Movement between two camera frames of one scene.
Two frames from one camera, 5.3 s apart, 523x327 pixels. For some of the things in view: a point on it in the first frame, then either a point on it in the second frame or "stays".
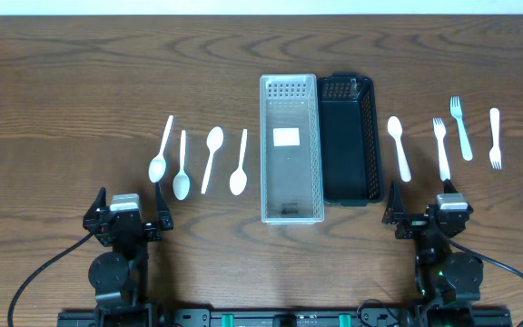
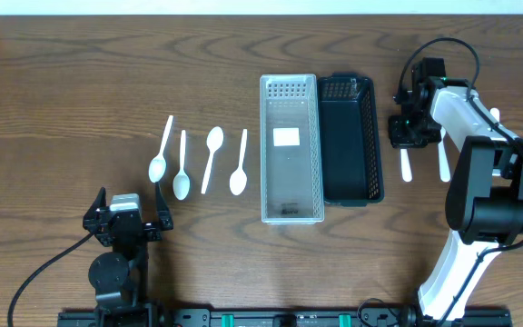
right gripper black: (395, 215) -> (399, 140)
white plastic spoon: (182, 183) stays
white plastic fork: (439, 130) stays
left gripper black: (126, 225) stays
